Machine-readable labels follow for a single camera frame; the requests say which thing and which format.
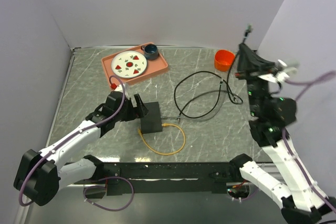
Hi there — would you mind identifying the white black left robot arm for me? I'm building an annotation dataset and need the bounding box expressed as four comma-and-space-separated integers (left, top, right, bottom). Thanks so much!
14, 91, 148, 206

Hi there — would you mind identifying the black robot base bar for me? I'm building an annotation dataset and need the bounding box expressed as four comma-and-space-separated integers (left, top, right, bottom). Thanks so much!
75, 162, 244, 196

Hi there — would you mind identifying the short black ethernet cable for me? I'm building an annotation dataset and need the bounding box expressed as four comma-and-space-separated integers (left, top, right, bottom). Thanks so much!
217, 78, 244, 105

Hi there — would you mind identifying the black network switch box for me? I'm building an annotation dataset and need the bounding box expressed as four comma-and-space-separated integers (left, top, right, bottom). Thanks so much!
140, 102, 163, 134

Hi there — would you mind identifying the white plate with strawberries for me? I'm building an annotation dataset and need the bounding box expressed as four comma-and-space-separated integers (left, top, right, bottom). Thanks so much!
111, 50, 148, 79

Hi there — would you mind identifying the yellow ethernet cable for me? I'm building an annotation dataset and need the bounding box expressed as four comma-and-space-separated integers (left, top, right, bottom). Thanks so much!
138, 123, 186, 156

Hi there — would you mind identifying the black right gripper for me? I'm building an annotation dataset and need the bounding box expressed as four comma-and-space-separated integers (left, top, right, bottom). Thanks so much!
234, 42, 275, 116

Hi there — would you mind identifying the long black ethernet cable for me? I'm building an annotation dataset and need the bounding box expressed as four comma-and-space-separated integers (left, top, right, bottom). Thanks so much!
173, 23, 254, 119

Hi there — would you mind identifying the orange plastic cup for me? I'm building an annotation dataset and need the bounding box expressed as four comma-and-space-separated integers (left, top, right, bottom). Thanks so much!
214, 49, 235, 72

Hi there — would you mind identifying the dark blue mug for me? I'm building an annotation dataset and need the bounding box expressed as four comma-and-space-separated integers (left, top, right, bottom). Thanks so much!
141, 44, 159, 60

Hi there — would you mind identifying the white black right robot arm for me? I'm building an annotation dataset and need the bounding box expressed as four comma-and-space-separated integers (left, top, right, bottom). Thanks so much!
229, 43, 335, 223

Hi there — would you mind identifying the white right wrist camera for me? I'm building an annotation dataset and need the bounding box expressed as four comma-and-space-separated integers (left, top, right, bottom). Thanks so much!
258, 59, 300, 83

